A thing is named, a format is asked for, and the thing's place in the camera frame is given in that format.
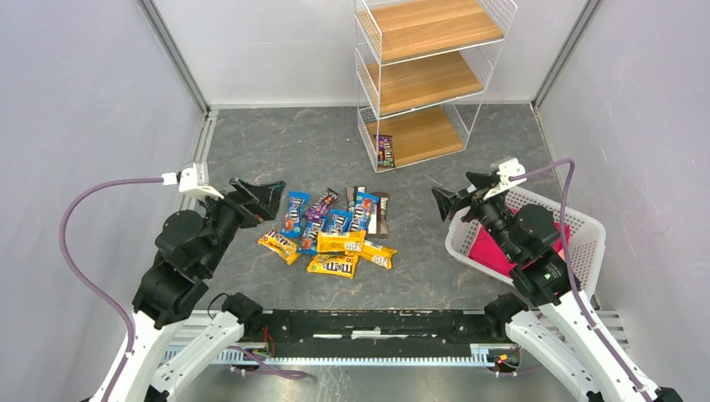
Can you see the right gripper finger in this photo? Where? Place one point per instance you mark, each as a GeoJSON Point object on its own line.
{"type": "Point", "coordinates": [482, 181]}
{"type": "Point", "coordinates": [449, 203]}

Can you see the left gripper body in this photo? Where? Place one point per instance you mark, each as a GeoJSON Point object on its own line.
{"type": "Point", "coordinates": [247, 201]}

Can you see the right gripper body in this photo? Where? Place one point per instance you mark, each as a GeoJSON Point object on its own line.
{"type": "Point", "coordinates": [469, 198]}

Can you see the brown candy bar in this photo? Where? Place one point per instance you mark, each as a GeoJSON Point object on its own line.
{"type": "Point", "coordinates": [351, 196]}
{"type": "Point", "coordinates": [378, 225]}

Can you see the blue candy bag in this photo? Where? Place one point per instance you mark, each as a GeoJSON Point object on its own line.
{"type": "Point", "coordinates": [365, 206]}
{"type": "Point", "coordinates": [297, 201]}
{"type": "Point", "coordinates": [309, 238]}
{"type": "Point", "coordinates": [338, 222]}

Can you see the yellow candy bag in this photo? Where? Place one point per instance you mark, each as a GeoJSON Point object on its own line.
{"type": "Point", "coordinates": [346, 242]}
{"type": "Point", "coordinates": [334, 265]}
{"type": "Point", "coordinates": [285, 248]}
{"type": "Point", "coordinates": [379, 255]}

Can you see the yellow candy bag top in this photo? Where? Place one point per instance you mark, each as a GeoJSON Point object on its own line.
{"type": "Point", "coordinates": [346, 242]}

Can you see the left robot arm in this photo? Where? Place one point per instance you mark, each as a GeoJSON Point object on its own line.
{"type": "Point", "coordinates": [189, 250]}

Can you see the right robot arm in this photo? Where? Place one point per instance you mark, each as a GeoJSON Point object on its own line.
{"type": "Point", "coordinates": [550, 316]}

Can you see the purple candy bag on floor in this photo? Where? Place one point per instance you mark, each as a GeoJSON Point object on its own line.
{"type": "Point", "coordinates": [321, 208]}

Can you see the bottom wooden shelf board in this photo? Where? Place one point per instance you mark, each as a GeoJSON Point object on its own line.
{"type": "Point", "coordinates": [416, 136]}

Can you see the wooden shelf board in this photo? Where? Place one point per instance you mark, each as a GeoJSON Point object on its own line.
{"type": "Point", "coordinates": [416, 136]}
{"type": "Point", "coordinates": [396, 31]}
{"type": "Point", "coordinates": [396, 89]}

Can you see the purple candy bag on shelf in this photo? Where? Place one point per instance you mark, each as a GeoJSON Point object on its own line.
{"type": "Point", "coordinates": [385, 149]}

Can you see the yellow candy bag bottom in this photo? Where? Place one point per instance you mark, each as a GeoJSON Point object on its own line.
{"type": "Point", "coordinates": [334, 265]}

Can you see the middle wooden shelf board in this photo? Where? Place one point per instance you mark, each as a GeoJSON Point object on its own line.
{"type": "Point", "coordinates": [396, 89]}

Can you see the top wooden shelf board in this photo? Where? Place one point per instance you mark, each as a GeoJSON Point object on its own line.
{"type": "Point", "coordinates": [396, 31]}

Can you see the pink cloth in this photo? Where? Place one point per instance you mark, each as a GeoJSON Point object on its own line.
{"type": "Point", "coordinates": [491, 252]}

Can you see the white plastic basket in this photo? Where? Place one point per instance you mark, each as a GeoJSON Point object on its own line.
{"type": "Point", "coordinates": [586, 244]}

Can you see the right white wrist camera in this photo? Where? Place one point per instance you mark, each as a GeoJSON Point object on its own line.
{"type": "Point", "coordinates": [506, 173]}

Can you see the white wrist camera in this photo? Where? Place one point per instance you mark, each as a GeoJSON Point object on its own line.
{"type": "Point", "coordinates": [193, 181]}
{"type": "Point", "coordinates": [506, 173]}

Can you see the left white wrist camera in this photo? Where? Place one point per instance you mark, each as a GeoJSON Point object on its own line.
{"type": "Point", "coordinates": [193, 181]}

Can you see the white wire shelf rack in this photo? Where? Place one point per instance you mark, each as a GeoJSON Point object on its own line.
{"type": "Point", "coordinates": [482, 59]}

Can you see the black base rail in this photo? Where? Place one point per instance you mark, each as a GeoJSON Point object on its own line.
{"type": "Point", "coordinates": [375, 333]}

